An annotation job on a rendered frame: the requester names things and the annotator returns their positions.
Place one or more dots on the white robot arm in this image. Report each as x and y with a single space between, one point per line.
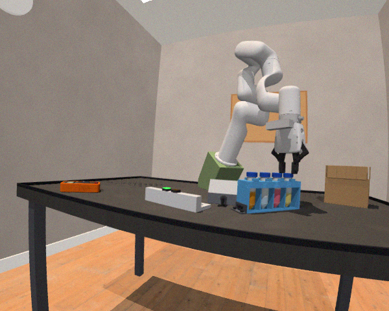
255 106

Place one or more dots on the orange digital multimeter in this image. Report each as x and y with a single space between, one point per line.
79 186

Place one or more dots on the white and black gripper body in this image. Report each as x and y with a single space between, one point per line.
289 140

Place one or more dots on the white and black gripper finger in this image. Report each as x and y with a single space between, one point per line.
297 157
280 157

